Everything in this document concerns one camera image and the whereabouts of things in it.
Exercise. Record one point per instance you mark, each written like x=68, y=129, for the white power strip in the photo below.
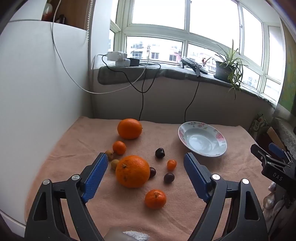
x=120, y=58

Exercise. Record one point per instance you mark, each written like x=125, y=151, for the floral white plate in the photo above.
x=203, y=139

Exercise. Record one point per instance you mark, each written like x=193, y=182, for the small mandarin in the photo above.
x=119, y=147

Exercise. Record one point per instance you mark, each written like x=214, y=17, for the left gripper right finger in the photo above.
x=245, y=220

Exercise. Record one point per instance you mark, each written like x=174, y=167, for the gloved right hand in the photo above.
x=273, y=201

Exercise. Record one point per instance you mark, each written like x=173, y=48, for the large rough orange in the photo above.
x=132, y=171

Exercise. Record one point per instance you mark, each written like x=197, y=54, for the grey sill cloth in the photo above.
x=108, y=75

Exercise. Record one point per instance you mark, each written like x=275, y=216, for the black device on sill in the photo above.
x=197, y=68

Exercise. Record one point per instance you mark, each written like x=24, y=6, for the black power adapter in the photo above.
x=134, y=62

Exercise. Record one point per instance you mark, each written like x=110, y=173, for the white cabinet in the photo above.
x=44, y=76

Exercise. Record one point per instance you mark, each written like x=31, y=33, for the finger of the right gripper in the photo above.
x=264, y=157
x=282, y=154

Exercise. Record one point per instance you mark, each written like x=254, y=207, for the green snack bag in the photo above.
x=258, y=123

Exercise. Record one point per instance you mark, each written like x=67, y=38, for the potted spider plant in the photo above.
x=230, y=68

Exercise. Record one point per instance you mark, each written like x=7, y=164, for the dark plum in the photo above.
x=159, y=153

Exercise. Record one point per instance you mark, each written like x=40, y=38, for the white gloved left hand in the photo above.
x=115, y=234

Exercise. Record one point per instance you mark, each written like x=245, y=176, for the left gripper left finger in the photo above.
x=46, y=219

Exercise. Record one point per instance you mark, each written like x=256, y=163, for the large smooth orange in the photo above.
x=129, y=129

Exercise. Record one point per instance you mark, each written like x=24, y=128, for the yellow longan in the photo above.
x=114, y=164

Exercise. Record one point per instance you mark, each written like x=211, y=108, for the mandarin with stem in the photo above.
x=155, y=199

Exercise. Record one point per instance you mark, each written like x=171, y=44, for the red white jar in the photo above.
x=48, y=11

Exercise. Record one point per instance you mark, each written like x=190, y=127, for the small kumquat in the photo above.
x=171, y=165

